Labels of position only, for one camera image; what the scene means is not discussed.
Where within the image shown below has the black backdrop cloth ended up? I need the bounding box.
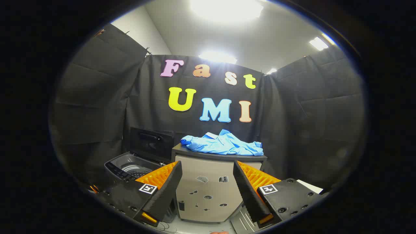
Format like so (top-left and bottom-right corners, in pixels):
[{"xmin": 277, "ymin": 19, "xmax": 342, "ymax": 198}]
[{"xmin": 49, "ymin": 23, "xmax": 366, "ymax": 195}]

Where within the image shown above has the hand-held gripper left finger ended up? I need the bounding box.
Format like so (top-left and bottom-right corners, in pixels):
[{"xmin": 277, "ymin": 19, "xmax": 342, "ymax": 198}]
[{"xmin": 99, "ymin": 161, "xmax": 183, "ymax": 227}]

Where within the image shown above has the grey cabinet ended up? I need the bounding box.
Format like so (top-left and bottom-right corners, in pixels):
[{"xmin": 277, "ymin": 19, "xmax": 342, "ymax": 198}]
[{"xmin": 172, "ymin": 144, "xmax": 268, "ymax": 224}]

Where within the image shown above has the grey ribbed panel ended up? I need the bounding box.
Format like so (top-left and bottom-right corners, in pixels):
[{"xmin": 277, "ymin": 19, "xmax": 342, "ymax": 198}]
[{"xmin": 231, "ymin": 206, "xmax": 260, "ymax": 234}]

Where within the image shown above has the light blue polo shirt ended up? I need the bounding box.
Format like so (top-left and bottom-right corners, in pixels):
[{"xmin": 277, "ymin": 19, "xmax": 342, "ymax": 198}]
[{"xmin": 181, "ymin": 129, "xmax": 264, "ymax": 156}]

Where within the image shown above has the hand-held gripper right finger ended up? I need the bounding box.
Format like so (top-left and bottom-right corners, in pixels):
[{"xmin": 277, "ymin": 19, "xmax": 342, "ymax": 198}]
[{"xmin": 233, "ymin": 160, "xmax": 325, "ymax": 228}]

